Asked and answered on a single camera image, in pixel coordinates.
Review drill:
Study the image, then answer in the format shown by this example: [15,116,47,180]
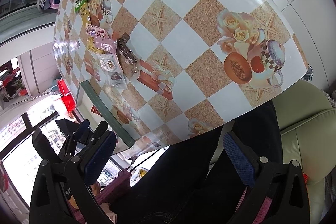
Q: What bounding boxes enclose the red snack packet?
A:
[91,105,102,116]

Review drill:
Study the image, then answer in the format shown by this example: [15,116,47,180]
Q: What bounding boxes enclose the clear packet with dark cake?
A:
[107,72,127,90]

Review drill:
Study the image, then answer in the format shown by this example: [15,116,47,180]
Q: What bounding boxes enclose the clear packet with brown cookies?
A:
[117,32,140,79]

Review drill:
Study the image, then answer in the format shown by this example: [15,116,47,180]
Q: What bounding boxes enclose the green-rimmed white tray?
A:
[76,80,135,149]

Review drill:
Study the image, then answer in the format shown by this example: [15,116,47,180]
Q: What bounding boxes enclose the red plastic stool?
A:
[57,79,76,112]

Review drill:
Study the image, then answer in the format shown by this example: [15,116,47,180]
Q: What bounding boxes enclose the pink crispy cranberry packet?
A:
[98,53,122,73]

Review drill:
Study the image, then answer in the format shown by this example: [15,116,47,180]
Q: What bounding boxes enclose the green leather sofa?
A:
[273,80,335,223]

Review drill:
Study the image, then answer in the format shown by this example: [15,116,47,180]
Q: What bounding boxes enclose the plain pink snack packet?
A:
[94,36,117,53]

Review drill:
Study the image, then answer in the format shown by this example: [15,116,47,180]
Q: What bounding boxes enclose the yellow biscuit packet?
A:
[86,36,105,54]

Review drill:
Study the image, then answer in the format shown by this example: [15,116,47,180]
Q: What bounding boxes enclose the pink floral snack packet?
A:
[85,23,109,39]

